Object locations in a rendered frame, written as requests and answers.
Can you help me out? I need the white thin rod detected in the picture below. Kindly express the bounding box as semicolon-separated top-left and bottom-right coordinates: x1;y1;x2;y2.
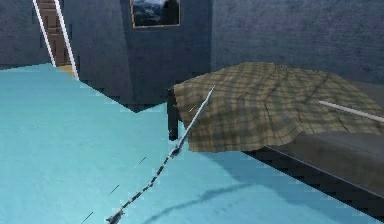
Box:
318;100;384;124

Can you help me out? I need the dark grey bed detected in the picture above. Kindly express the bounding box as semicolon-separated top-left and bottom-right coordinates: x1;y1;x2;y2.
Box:
166;79;384;223

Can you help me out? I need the framed landscape picture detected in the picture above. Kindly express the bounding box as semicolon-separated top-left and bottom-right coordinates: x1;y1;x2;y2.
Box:
129;0;182;29

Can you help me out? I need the olive plaid blanket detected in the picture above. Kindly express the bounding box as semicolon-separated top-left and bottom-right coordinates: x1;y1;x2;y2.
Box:
173;61;384;154

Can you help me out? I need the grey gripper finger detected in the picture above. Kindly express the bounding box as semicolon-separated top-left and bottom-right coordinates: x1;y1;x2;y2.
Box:
105;84;217;224

